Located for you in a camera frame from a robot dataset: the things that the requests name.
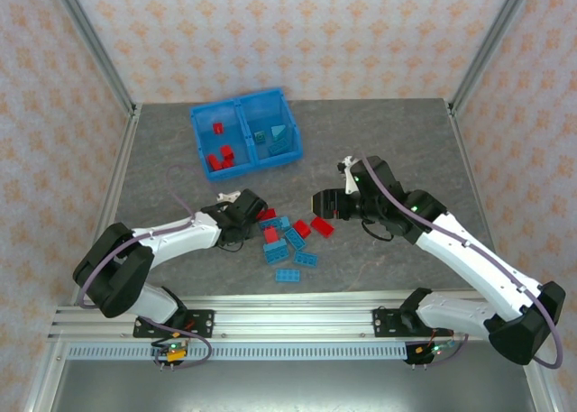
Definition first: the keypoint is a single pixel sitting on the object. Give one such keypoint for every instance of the aluminium frame leg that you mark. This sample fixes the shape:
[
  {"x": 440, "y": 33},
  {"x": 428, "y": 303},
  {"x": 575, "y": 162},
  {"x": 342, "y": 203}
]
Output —
[
  {"x": 43, "y": 385},
  {"x": 541, "y": 398}
]

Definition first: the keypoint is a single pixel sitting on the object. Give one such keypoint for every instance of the light blue slope lego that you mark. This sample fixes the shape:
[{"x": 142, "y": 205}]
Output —
[{"x": 279, "y": 132}]

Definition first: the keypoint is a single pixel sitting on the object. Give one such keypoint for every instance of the long red lego brick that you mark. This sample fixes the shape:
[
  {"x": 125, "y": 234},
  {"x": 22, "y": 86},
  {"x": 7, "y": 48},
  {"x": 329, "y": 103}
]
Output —
[{"x": 322, "y": 226}]

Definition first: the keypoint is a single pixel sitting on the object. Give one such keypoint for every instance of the wide aluminium base rail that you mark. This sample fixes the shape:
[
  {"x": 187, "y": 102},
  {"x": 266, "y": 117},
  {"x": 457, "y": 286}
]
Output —
[{"x": 293, "y": 317}]

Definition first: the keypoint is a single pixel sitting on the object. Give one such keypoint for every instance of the aluminium frame post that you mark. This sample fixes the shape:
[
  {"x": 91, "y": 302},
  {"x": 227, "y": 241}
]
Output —
[
  {"x": 489, "y": 47},
  {"x": 94, "y": 47}
]

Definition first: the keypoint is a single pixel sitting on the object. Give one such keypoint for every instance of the small electronics board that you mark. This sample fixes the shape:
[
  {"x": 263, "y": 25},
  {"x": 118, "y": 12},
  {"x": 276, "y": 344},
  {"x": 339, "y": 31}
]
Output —
[
  {"x": 171, "y": 352},
  {"x": 424, "y": 351}
]

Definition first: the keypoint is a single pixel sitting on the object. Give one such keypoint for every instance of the grey metal lower panel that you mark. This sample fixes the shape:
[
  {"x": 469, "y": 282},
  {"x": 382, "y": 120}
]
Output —
[{"x": 293, "y": 389}]

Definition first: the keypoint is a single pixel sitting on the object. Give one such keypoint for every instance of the blue lego plate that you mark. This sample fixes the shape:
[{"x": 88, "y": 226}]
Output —
[
  {"x": 305, "y": 259},
  {"x": 278, "y": 258},
  {"x": 288, "y": 275}
]

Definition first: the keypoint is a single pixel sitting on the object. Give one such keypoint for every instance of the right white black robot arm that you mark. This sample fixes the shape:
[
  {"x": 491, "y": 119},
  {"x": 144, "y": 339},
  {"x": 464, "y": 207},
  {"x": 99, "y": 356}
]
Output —
[{"x": 473, "y": 259}]

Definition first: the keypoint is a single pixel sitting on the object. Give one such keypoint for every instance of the aluminium side rail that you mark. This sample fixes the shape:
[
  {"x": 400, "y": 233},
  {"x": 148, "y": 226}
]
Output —
[
  {"x": 112, "y": 186},
  {"x": 468, "y": 159}
]

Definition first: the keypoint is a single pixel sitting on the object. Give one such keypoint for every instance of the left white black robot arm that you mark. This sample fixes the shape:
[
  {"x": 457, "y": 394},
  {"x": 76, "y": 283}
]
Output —
[{"x": 180, "y": 238}]

